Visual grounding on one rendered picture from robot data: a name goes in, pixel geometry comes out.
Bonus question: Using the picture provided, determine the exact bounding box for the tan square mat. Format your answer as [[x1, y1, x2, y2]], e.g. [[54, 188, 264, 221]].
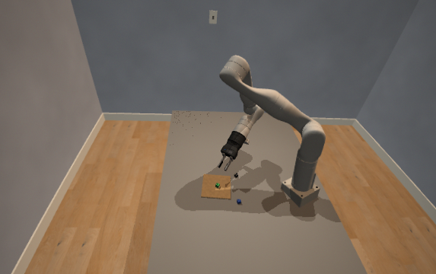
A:
[[201, 174, 231, 199]]

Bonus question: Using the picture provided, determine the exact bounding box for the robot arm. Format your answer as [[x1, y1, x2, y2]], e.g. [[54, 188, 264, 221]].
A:
[[219, 56, 326, 192]]

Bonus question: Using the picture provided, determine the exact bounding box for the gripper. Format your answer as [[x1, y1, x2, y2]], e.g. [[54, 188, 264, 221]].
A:
[[218, 123, 250, 171]]

